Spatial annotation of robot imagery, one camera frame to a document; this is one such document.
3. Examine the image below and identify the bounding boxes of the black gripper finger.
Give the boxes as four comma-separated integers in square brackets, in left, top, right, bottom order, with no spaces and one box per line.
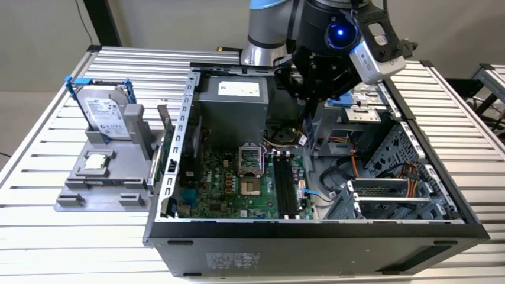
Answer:
[273,56,313,119]
[310,69,362,119]

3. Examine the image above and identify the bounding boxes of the black RAM slot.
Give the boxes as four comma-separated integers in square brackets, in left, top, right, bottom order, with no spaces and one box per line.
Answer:
[273,153,285,218]
[284,153,294,218]
[289,153,300,218]
[278,153,289,218]

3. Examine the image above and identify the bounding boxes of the blue drive latch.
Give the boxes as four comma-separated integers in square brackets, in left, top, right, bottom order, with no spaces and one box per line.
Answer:
[325,91,354,108]

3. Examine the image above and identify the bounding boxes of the silver optical drive cage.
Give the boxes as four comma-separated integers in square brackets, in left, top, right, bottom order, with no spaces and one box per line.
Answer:
[310,79,392,156]

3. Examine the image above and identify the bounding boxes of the grey power supply unit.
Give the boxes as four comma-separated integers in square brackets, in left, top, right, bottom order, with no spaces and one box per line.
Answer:
[192,75,272,150]

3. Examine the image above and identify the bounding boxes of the metal socket cover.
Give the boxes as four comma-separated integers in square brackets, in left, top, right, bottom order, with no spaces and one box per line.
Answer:
[238,141,264,176]

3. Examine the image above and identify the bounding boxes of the green motherboard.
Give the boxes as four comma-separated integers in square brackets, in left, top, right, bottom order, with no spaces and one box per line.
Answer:
[174,125,316,221]

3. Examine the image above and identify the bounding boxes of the black case fan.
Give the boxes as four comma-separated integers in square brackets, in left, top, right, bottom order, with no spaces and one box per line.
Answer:
[180,117,204,178]

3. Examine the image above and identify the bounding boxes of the green graphics card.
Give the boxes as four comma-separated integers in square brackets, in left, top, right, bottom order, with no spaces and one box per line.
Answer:
[149,99,177,193]

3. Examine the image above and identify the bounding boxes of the grey disk bay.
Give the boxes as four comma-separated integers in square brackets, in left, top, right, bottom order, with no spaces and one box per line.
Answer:
[326,176,433,220]

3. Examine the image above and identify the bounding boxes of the CPU socket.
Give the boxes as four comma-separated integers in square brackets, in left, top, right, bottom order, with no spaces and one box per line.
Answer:
[238,176,264,198]

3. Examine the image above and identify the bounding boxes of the neighbouring metal slat table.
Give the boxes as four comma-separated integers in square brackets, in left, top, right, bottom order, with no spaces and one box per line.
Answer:
[468,63,505,133]

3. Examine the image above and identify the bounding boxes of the blue port connector block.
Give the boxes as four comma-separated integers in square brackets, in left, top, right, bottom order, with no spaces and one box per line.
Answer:
[181,189,197,207]

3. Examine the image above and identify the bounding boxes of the hard disk in blue carrier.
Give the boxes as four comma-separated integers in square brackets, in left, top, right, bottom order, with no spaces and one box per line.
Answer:
[65,76,137,140]

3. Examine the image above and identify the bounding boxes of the grey parts rack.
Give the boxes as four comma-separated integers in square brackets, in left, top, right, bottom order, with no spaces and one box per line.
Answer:
[53,103,166,214]

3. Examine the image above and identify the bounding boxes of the silver CPU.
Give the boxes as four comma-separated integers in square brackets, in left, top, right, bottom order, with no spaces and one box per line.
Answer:
[84,154,108,171]

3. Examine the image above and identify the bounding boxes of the black open PC case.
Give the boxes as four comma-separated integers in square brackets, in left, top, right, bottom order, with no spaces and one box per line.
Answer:
[141,61,490,279]

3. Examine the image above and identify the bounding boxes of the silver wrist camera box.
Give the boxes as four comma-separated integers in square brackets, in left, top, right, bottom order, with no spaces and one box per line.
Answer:
[348,41,408,86]

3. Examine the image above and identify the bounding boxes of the power supply wire bundle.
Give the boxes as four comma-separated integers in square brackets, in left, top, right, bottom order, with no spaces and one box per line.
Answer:
[262,124,305,149]

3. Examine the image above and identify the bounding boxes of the orange wire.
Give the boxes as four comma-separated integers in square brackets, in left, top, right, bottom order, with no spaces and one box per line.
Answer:
[349,149,361,180]

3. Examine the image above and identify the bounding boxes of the wire locking lever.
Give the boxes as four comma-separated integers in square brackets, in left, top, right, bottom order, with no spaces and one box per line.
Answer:
[260,146,269,178]

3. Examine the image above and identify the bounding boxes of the black cable loop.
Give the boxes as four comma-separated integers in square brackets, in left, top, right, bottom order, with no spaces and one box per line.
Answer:
[318,164,354,198]

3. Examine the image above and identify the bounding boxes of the red yellow wire bundle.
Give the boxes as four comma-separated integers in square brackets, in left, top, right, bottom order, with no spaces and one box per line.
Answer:
[400,161,420,199]

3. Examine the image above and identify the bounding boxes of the black vertical post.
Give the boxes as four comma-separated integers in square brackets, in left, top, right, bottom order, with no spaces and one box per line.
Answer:
[80,0,122,48]

